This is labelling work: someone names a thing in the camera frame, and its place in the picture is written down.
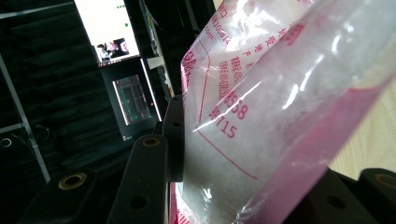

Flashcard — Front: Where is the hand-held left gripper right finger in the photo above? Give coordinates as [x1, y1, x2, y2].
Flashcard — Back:
[282, 167, 379, 224]

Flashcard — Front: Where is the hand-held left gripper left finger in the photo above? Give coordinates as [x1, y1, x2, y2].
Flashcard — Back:
[106, 94, 186, 224]

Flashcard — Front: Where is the red and white plastic bag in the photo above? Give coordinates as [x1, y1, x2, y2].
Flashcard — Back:
[169, 0, 396, 224]

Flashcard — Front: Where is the dark monitor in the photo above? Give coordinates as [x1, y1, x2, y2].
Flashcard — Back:
[100, 57, 163, 142]

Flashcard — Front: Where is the metal stand pole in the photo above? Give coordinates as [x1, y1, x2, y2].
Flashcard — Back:
[0, 52, 52, 185]

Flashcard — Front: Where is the bright monitor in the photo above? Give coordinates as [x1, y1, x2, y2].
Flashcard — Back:
[72, 0, 142, 68]

